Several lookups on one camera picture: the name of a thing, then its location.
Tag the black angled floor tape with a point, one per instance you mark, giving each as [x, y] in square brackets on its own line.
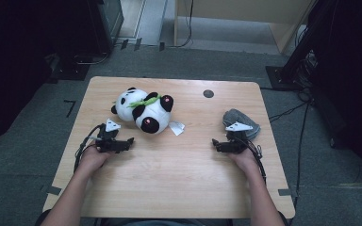
[72, 108]

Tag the grey tape strip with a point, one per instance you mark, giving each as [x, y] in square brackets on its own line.
[54, 190]
[284, 192]

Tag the black metal stand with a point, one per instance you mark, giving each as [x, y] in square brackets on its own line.
[279, 78]

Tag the light wooden furniture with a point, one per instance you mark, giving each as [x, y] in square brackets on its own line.
[232, 8]

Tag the person's right hand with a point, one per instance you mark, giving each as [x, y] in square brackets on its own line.
[246, 161]

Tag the black flat stand base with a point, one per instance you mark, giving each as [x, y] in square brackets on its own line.
[70, 72]

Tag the person's left hand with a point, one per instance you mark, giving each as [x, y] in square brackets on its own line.
[92, 158]

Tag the dark floor tape piece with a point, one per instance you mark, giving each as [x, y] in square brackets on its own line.
[138, 44]
[124, 44]
[161, 46]

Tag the black equipment cabinet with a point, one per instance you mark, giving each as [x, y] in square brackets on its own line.
[106, 28]

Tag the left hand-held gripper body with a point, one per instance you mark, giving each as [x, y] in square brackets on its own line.
[110, 145]

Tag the grey cloth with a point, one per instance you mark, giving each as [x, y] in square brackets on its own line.
[242, 116]

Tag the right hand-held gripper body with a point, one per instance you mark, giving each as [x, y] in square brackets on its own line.
[234, 146]

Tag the panda plush toy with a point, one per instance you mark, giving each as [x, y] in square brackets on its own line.
[149, 114]

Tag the dark round table grommet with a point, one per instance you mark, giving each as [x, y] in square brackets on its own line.
[208, 93]

